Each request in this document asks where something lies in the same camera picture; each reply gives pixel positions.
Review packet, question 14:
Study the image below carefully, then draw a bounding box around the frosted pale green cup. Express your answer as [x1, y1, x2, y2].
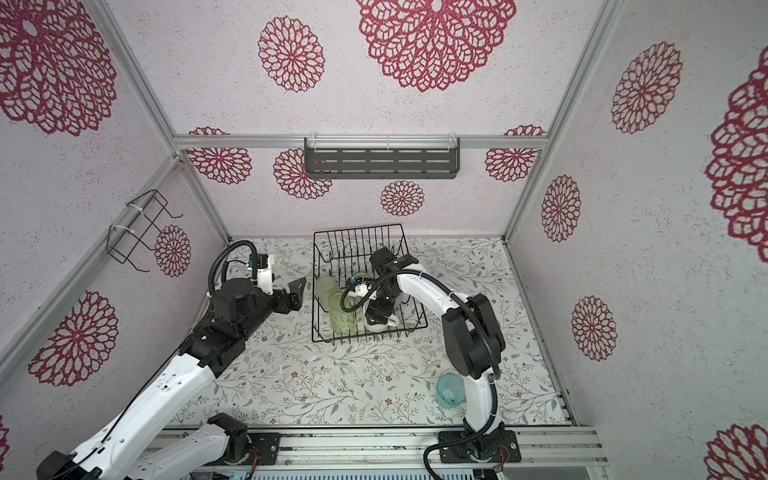
[315, 275, 340, 311]

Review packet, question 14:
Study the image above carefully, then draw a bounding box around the light green glass cup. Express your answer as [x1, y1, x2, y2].
[328, 292, 357, 336]

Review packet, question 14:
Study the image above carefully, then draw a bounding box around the teal plastic cup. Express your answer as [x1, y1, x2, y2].
[436, 372, 466, 409]

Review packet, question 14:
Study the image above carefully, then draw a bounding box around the red and white mug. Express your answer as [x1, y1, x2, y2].
[364, 307, 401, 334]

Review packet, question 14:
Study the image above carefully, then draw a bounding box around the green glass mug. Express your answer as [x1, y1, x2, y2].
[351, 271, 372, 284]

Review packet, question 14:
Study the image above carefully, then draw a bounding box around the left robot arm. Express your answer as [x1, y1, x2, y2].
[36, 278, 306, 479]

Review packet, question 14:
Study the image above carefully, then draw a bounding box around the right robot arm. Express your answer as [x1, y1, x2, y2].
[348, 247, 506, 436]

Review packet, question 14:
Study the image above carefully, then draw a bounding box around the black wire dish rack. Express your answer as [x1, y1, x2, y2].
[311, 224, 429, 344]

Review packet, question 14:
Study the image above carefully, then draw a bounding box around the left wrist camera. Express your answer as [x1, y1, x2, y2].
[248, 253, 274, 295]

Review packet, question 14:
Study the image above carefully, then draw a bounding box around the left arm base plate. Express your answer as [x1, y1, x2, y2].
[242, 432, 282, 467]

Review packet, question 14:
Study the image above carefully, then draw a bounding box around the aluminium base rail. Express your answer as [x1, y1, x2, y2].
[141, 425, 611, 480]

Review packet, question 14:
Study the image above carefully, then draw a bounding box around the grey wall shelf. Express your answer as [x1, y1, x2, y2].
[303, 137, 461, 180]

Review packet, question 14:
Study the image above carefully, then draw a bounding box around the black wire wall holder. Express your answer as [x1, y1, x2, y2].
[104, 189, 183, 273]

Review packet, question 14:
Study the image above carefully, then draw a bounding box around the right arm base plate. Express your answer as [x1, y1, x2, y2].
[438, 424, 522, 464]

